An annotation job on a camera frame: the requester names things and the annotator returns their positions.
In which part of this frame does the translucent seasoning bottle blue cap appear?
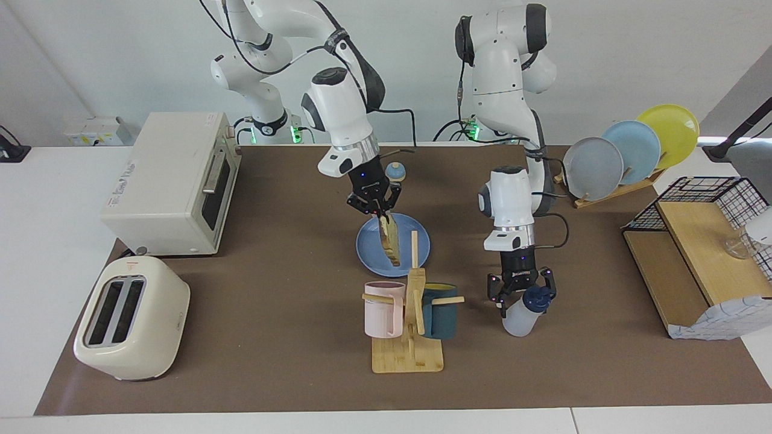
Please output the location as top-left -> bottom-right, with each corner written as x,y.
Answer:
502,286 -> 557,338

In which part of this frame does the toasted bread slice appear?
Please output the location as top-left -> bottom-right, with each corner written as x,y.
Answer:
378,214 -> 401,268

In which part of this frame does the blue round plate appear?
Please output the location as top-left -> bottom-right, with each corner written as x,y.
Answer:
355,213 -> 431,270

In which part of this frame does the wooden plate rack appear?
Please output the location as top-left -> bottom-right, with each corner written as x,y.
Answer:
554,154 -> 667,209

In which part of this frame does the pale grey plate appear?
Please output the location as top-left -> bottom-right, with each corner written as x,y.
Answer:
562,137 -> 625,201

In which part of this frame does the light blue plate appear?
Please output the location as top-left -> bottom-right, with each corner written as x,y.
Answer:
602,120 -> 662,186

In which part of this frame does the yellow plate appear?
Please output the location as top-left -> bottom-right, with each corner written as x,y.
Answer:
635,104 -> 700,171

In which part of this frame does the dark teal mug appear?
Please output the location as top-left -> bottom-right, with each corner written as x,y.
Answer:
420,283 -> 459,339

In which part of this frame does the pink mug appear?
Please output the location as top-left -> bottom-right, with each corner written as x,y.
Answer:
364,281 -> 407,339

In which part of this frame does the wooden mug rack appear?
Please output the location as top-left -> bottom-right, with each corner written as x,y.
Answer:
362,230 -> 466,374

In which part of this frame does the brown table mat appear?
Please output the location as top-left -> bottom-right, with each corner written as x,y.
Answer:
34,145 -> 772,417

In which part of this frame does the white blue patterned cloth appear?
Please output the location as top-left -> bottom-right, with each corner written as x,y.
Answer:
668,295 -> 772,341

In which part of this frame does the clear glass cup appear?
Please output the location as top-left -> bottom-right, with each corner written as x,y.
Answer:
723,234 -> 762,260

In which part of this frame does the white toaster oven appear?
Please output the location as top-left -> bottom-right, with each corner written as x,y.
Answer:
100,112 -> 242,257

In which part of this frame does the grey rounded object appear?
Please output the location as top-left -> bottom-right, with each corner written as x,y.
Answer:
727,137 -> 772,203

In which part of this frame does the cream two-slot toaster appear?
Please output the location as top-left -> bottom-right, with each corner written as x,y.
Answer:
73,256 -> 191,382

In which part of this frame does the small black clamp base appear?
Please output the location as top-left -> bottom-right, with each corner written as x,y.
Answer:
0,125 -> 31,163

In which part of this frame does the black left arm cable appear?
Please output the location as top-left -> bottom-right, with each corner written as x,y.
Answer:
525,108 -> 571,250

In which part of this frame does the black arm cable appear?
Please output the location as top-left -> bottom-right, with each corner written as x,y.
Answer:
525,108 -> 571,250
199,0 -> 418,159

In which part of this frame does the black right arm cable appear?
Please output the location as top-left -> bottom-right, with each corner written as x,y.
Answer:
199,0 -> 418,159

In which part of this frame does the black left base cable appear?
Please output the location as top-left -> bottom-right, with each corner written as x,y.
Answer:
433,118 -> 483,143

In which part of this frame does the black base cable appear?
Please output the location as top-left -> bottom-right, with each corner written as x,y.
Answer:
433,118 -> 483,143
232,115 -> 257,145

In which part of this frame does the wooden shelf with wire basket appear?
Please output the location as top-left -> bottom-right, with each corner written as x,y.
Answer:
621,176 -> 772,338

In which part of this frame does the black right base cable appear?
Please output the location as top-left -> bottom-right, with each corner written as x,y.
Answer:
232,115 -> 257,145

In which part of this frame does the white wall socket box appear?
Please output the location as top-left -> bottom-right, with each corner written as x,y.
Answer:
63,116 -> 134,146

